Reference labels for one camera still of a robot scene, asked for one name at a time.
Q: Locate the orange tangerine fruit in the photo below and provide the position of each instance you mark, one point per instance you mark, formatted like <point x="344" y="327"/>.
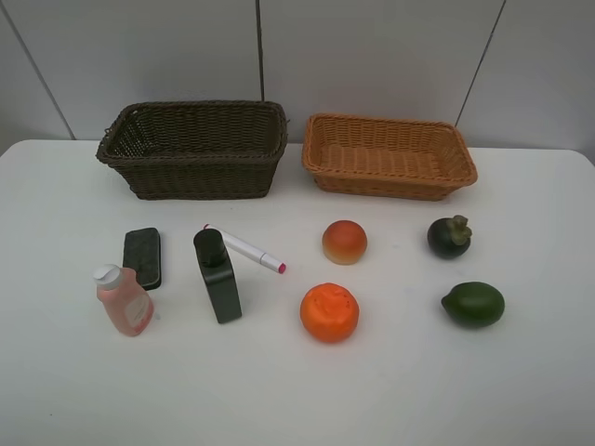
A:
<point x="329" y="313"/>

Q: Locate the orange wicker basket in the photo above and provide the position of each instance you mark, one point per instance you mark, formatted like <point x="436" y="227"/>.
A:
<point x="409" y="159"/>

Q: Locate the black rectangular bottle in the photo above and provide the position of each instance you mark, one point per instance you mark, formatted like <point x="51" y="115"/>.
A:
<point x="217" y="271"/>

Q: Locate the dark mangosteen fruit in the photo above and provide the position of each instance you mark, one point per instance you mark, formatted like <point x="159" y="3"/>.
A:
<point x="449" y="237"/>

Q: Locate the red orange peach fruit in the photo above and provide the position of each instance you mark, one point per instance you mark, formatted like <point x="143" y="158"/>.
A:
<point x="344" y="242"/>

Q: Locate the white marker pink cap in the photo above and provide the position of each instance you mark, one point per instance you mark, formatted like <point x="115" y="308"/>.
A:
<point x="250" y="251"/>

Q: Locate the black whiteboard eraser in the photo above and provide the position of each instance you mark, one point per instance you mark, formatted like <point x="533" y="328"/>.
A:
<point x="143" y="254"/>

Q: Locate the dark brown wicker basket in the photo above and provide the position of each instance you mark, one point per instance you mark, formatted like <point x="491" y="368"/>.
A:
<point x="196" y="150"/>

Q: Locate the green avocado fruit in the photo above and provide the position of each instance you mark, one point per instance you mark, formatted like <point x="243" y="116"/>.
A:
<point x="474" y="304"/>

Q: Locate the pink bottle white cap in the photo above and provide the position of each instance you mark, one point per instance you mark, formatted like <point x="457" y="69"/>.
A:
<point x="126" y="303"/>

